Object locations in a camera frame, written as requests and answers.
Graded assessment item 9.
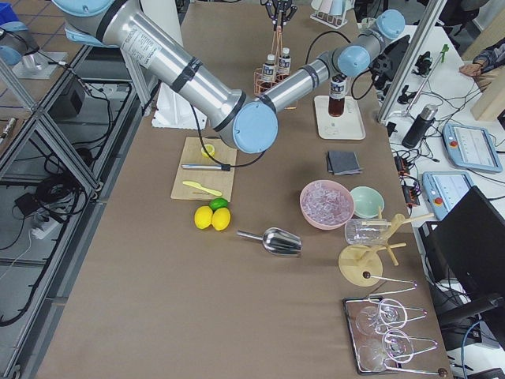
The grey folded cloth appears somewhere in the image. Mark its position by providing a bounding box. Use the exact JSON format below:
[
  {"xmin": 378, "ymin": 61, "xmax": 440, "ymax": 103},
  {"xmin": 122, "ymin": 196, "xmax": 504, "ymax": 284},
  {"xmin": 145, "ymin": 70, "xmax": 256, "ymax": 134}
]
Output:
[{"xmin": 326, "ymin": 151, "xmax": 362, "ymax": 175}]

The bamboo cutting board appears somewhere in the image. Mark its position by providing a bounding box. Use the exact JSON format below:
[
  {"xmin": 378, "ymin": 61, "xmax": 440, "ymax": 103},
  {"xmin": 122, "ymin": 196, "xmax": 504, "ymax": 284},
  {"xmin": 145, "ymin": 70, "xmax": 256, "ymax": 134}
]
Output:
[{"xmin": 170, "ymin": 137, "xmax": 234, "ymax": 201}]

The half lemon slice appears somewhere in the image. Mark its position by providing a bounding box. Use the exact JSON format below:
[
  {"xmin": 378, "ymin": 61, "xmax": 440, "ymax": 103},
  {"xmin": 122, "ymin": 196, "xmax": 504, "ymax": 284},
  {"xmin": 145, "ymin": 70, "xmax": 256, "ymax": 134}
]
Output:
[{"xmin": 200, "ymin": 144, "xmax": 215, "ymax": 158}]

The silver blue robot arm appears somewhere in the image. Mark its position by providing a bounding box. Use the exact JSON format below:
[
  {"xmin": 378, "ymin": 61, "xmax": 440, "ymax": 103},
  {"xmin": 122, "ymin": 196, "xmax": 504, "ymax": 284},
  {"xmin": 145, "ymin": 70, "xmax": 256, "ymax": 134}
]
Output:
[{"xmin": 55, "ymin": 1, "xmax": 406, "ymax": 154}]

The upside wine glass lower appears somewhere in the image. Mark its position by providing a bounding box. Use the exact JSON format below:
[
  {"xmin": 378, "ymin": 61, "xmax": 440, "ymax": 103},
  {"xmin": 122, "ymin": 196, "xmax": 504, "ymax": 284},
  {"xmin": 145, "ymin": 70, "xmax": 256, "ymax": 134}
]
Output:
[{"xmin": 357, "ymin": 329, "xmax": 413, "ymax": 373}]

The upside wine glass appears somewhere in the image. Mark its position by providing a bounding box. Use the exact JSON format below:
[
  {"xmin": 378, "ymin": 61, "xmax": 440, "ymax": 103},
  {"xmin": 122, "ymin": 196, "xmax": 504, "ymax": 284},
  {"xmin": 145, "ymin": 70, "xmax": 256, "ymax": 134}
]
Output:
[
  {"xmin": 357, "ymin": 329, "xmax": 413, "ymax": 373},
  {"xmin": 355, "ymin": 298, "xmax": 407, "ymax": 336}
]

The green bowl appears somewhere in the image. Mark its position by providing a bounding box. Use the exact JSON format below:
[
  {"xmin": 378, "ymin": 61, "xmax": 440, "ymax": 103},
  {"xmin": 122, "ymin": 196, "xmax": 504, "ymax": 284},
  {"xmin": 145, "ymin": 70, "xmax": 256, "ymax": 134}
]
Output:
[{"xmin": 350, "ymin": 186, "xmax": 385, "ymax": 219}]

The black glass rack tray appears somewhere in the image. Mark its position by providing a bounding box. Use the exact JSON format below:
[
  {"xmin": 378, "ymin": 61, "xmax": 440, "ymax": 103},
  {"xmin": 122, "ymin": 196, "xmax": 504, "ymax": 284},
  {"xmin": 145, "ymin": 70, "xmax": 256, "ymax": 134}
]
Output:
[{"xmin": 343, "ymin": 297, "xmax": 394, "ymax": 375}]

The teach pendant lower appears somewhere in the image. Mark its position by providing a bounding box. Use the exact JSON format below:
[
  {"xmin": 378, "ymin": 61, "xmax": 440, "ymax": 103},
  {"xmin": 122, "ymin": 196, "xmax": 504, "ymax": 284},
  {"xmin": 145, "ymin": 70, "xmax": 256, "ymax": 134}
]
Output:
[{"xmin": 421, "ymin": 171, "xmax": 473, "ymax": 221}]

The yellow plastic knife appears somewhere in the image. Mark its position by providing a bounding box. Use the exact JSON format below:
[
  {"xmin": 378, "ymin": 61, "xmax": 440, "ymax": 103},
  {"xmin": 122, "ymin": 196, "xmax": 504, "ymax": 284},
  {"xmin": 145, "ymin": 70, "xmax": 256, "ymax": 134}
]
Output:
[{"xmin": 182, "ymin": 181, "xmax": 223, "ymax": 197}]

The metal ice scoop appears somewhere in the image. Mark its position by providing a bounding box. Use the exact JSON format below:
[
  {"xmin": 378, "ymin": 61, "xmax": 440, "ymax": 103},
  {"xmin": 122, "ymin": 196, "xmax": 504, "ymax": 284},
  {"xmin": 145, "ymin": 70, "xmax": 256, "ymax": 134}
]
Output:
[{"xmin": 237, "ymin": 227, "xmax": 302, "ymax": 257}]

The cream rabbit tray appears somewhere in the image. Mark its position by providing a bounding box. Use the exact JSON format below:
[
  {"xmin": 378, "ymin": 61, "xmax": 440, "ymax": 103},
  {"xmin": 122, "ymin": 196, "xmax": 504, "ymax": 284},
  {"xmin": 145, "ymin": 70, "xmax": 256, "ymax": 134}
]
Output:
[{"xmin": 313, "ymin": 96, "xmax": 366, "ymax": 141}]

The tea bottle white cap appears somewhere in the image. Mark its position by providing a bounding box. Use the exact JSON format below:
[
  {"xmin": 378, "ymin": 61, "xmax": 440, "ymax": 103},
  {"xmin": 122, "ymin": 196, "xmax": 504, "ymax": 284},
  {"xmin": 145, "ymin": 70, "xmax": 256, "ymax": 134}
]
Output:
[{"xmin": 328, "ymin": 74, "xmax": 346, "ymax": 117}]

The black monitor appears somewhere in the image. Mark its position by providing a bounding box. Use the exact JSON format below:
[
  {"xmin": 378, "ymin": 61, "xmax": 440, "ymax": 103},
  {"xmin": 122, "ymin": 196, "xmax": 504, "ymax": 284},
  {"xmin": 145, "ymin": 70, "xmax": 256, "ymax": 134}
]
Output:
[{"xmin": 432, "ymin": 186, "xmax": 504, "ymax": 297}]

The clear glass mug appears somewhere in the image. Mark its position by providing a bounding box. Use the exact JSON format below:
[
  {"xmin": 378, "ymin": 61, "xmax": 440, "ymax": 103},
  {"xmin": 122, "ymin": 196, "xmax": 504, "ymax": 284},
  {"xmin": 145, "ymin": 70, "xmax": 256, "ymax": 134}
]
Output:
[{"xmin": 344, "ymin": 219, "xmax": 391, "ymax": 246}]

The upside wine glass upper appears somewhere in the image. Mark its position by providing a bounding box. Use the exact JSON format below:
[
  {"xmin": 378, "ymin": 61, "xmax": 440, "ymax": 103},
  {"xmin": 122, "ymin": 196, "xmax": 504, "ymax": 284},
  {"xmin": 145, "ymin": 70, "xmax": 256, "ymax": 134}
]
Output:
[{"xmin": 355, "ymin": 298, "xmax": 407, "ymax": 336}]

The aluminium frame post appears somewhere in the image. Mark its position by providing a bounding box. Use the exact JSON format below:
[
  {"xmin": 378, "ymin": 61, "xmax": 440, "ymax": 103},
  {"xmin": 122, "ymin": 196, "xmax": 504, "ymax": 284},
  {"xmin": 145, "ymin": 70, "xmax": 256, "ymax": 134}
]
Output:
[{"xmin": 376, "ymin": 0, "xmax": 447, "ymax": 125}]

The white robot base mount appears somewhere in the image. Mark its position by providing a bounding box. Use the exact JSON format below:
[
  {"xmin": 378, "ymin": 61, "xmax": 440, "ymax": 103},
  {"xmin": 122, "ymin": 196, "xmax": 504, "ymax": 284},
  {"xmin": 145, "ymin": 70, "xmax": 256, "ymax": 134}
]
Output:
[{"xmin": 151, "ymin": 83, "xmax": 207, "ymax": 130}]

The copper wire bottle basket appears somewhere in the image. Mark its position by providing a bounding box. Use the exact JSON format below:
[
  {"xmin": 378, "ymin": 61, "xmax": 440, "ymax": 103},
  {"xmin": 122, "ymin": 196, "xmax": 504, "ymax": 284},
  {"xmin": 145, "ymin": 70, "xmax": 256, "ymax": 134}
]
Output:
[{"xmin": 253, "ymin": 11, "xmax": 292, "ymax": 96}]

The tea bottle middle slot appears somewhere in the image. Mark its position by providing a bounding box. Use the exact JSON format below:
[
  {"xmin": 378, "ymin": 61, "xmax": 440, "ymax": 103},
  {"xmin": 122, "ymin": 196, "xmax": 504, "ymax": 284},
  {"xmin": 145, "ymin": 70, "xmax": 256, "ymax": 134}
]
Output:
[{"xmin": 261, "ymin": 54, "xmax": 276, "ymax": 83}]

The yellow lemon upper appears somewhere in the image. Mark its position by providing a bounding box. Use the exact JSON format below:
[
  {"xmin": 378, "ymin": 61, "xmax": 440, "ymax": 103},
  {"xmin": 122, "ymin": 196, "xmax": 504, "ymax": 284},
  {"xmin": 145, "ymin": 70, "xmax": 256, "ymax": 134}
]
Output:
[{"xmin": 193, "ymin": 205, "xmax": 214, "ymax": 230}]

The tea bottle far corner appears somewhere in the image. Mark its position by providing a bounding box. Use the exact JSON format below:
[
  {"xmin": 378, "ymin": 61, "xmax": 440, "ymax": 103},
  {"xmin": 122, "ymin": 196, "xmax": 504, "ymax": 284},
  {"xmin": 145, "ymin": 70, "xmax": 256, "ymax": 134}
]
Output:
[{"xmin": 276, "ymin": 47, "xmax": 291, "ymax": 81}]

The steel muddler black tip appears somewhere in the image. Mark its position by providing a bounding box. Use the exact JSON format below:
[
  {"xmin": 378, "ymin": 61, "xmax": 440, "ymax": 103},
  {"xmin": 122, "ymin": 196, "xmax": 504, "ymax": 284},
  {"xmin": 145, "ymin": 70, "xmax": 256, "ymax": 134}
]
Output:
[{"xmin": 181, "ymin": 163, "xmax": 231, "ymax": 171}]

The yellow lemon lower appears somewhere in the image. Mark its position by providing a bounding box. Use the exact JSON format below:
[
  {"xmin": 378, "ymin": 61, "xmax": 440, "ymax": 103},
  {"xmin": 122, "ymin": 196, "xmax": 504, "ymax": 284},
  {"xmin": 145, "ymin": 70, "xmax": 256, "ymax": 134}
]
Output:
[{"xmin": 211, "ymin": 208, "xmax": 231, "ymax": 231}]

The teach pendant upper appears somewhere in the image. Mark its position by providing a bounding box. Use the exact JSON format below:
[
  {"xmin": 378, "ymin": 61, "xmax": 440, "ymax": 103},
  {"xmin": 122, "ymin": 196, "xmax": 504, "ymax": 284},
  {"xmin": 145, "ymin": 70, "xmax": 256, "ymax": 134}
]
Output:
[{"xmin": 443, "ymin": 123, "xmax": 503, "ymax": 173}]

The teach pendant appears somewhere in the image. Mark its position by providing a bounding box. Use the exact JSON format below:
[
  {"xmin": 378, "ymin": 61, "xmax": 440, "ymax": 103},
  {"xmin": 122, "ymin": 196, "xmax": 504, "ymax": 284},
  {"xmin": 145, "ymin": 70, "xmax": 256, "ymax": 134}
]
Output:
[
  {"xmin": 421, "ymin": 171, "xmax": 473, "ymax": 221},
  {"xmin": 443, "ymin": 123, "xmax": 503, "ymax": 173}
]

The green lime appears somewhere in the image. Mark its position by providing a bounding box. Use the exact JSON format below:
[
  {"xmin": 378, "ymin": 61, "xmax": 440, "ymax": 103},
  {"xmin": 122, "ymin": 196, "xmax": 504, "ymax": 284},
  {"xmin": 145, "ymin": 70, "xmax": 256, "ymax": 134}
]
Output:
[{"xmin": 208, "ymin": 197, "xmax": 228, "ymax": 212}]

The wooden cup tree stand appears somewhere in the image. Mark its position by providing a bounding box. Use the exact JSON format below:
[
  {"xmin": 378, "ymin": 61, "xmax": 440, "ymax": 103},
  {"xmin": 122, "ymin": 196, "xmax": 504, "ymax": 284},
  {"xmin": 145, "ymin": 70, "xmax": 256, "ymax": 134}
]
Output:
[{"xmin": 338, "ymin": 211, "xmax": 434, "ymax": 287}]

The yellow lemon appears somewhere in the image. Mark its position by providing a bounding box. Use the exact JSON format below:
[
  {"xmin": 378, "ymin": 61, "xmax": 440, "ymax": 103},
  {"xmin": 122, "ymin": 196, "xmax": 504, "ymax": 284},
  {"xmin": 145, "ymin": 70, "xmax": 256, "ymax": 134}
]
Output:
[
  {"xmin": 211, "ymin": 208, "xmax": 231, "ymax": 231},
  {"xmin": 193, "ymin": 205, "xmax": 214, "ymax": 230}
]

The pink bowl with ice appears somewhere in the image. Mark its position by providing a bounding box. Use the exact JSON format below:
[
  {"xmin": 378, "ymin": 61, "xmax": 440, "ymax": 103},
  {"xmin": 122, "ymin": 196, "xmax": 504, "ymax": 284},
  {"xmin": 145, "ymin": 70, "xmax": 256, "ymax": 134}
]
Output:
[{"xmin": 299, "ymin": 180, "xmax": 355, "ymax": 231}]

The black thermos bottle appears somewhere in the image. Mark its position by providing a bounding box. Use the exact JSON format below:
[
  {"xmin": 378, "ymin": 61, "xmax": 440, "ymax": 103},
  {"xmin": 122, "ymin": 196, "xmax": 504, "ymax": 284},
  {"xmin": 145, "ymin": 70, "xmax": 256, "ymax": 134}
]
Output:
[{"xmin": 402, "ymin": 104, "xmax": 438, "ymax": 149}]

